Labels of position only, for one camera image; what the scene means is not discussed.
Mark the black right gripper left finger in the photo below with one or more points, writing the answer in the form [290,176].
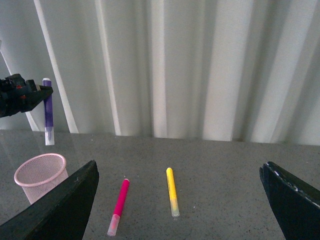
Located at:
[61,214]

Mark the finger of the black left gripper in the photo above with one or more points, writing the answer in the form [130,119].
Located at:
[41,96]

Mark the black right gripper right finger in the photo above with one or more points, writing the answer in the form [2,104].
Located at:
[294,202]

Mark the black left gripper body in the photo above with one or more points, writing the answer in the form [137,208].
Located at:
[17,95]

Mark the purple marker pen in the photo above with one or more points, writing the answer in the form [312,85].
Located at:
[49,122]

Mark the pink marker pen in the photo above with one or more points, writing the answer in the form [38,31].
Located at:
[115,219]

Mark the pink mesh cup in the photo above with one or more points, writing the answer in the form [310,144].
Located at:
[41,174]

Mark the yellow marker pen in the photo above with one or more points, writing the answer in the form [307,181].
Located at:
[174,206]

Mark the white pleated curtain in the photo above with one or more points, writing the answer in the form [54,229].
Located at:
[223,70]

